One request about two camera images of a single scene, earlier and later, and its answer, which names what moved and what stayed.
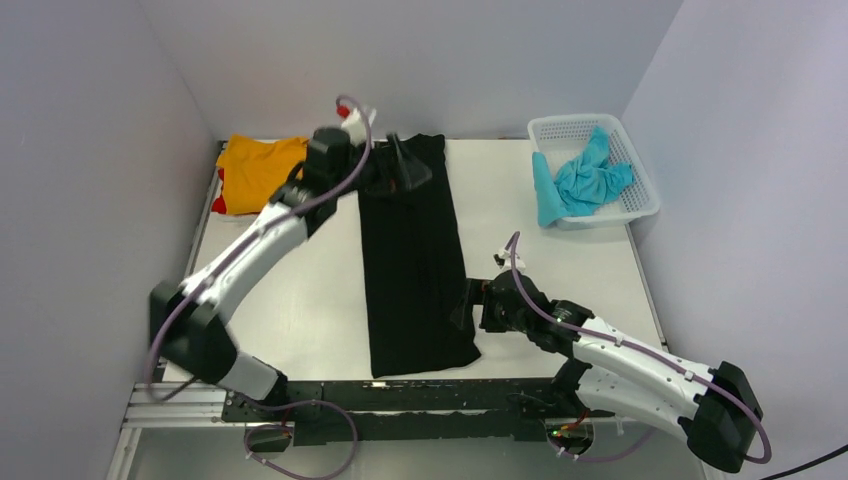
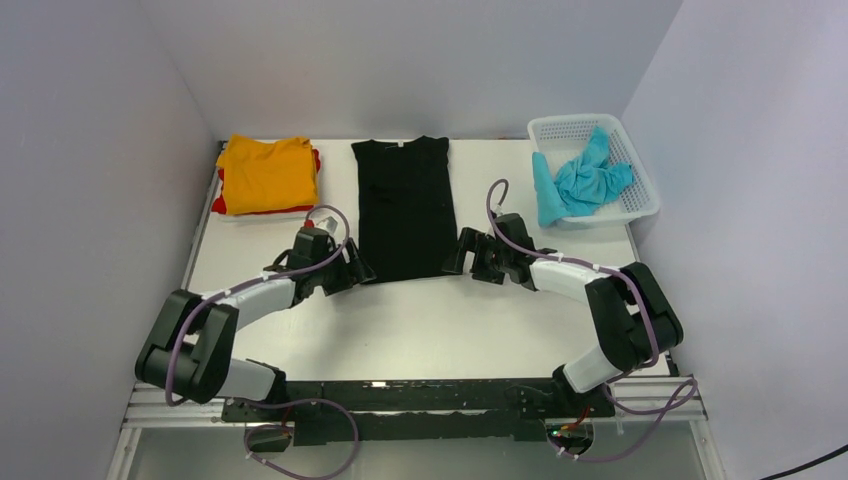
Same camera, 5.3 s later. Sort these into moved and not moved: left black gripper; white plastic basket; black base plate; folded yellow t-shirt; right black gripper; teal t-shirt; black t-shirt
Moved: black t-shirt; right black gripper; left black gripper
Not moved: white plastic basket; teal t-shirt; black base plate; folded yellow t-shirt
